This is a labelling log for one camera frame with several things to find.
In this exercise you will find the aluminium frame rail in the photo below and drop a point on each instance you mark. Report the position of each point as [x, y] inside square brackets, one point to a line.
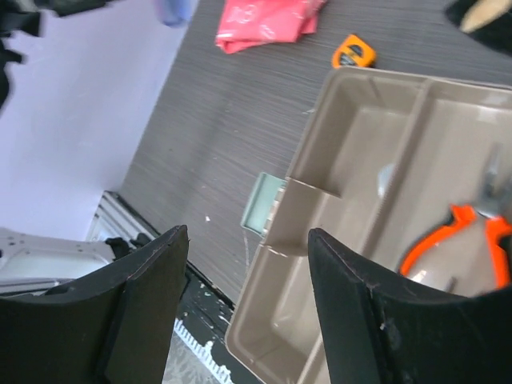
[114, 218]

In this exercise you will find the grey green toolbox latch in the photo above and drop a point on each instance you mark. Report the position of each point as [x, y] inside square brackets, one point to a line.
[261, 203]

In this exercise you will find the orange handled small pliers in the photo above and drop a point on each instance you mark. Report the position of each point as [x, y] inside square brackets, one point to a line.
[470, 249]

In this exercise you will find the translucent brown plastic toolbox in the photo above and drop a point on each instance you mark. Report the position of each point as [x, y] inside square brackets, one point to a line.
[439, 134]

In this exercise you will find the white slotted cable duct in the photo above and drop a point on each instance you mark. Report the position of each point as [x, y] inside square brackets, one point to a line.
[203, 353]

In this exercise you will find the black floral plush blanket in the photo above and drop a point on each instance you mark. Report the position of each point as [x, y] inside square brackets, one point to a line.
[488, 22]

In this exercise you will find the orange handled adjustable wrench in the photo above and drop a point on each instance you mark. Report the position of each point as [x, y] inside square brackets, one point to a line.
[383, 179]

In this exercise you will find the yellow tape measure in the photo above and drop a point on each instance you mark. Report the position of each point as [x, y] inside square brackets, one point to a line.
[354, 51]

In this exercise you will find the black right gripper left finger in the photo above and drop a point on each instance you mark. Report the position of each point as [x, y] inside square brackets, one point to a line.
[113, 325]

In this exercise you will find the pink printed cloth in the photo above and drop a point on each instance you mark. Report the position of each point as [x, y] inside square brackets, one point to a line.
[244, 24]

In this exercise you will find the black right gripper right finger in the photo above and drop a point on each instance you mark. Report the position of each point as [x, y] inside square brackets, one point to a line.
[379, 327]

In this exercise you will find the blue handled screwdriver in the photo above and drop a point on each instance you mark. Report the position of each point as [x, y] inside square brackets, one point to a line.
[175, 13]

